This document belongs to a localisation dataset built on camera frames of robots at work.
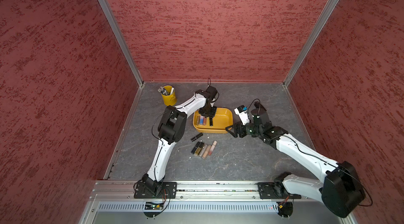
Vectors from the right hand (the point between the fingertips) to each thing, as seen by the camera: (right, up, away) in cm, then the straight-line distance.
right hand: (230, 129), depth 81 cm
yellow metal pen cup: (-37, +15, +20) cm, 45 cm away
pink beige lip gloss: (-9, -11, +6) cm, 15 cm away
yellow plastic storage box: (-2, +3, +19) cm, 20 cm away
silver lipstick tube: (-15, -12, +4) cm, 20 cm away
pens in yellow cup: (-39, +20, +13) cm, 46 cm away
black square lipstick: (-20, -13, +4) cm, 24 cm away
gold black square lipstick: (-17, -12, +4) cm, 21 cm away
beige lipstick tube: (-13, -15, +4) cm, 20 cm away
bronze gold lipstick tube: (-18, +3, +17) cm, 25 cm away
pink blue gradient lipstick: (-16, +3, +16) cm, 23 cm away
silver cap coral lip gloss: (-14, +2, +16) cm, 21 cm away
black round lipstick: (-10, +2, +16) cm, 19 cm away
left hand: (-10, +4, +17) cm, 21 cm away
